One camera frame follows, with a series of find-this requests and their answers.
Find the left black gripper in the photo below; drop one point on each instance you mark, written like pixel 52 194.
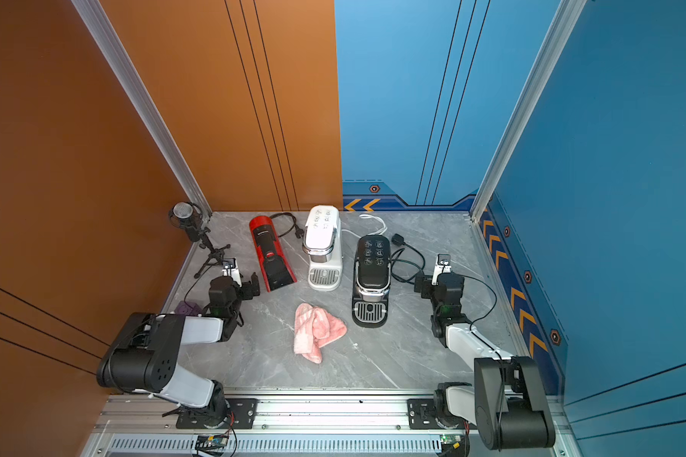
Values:
pixel 246 288

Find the white coffee machine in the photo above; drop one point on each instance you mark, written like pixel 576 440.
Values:
pixel 322 243

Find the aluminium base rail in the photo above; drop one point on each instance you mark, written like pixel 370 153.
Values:
pixel 281 411

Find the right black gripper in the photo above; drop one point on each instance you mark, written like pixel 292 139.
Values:
pixel 426 286

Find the black microphone on tripod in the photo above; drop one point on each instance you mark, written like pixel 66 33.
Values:
pixel 189 217

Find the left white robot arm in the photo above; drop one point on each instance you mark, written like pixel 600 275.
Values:
pixel 144 355

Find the pink towel cloth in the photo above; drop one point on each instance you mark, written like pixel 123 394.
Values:
pixel 315 328

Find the black coffee machine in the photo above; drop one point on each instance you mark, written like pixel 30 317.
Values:
pixel 372 281

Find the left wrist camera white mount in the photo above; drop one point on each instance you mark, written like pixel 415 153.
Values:
pixel 230 269

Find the red Nespresso coffee machine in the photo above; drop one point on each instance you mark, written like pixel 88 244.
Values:
pixel 275 268

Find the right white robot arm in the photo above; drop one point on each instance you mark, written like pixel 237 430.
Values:
pixel 506 402

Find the purple block toy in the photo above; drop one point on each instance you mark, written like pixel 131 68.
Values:
pixel 188 309

